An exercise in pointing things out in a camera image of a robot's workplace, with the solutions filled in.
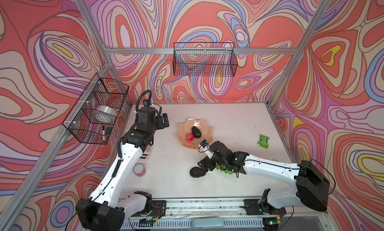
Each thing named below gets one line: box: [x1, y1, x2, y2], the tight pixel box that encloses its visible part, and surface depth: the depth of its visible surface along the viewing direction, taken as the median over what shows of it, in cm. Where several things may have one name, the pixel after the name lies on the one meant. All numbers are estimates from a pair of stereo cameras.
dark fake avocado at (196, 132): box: [191, 126, 202, 139], surface depth 100 cm
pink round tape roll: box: [133, 163, 146, 177], surface depth 84 cm
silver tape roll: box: [95, 105, 119, 117], surface depth 75 cm
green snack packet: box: [257, 133, 270, 149], surface depth 98 cm
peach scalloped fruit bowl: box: [177, 117, 214, 149], surface depth 103 cm
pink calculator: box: [138, 144, 154, 161], surface depth 92 cm
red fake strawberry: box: [185, 133, 195, 143], surface depth 97 cm
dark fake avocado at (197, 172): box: [189, 166, 206, 178], surface depth 82 cm
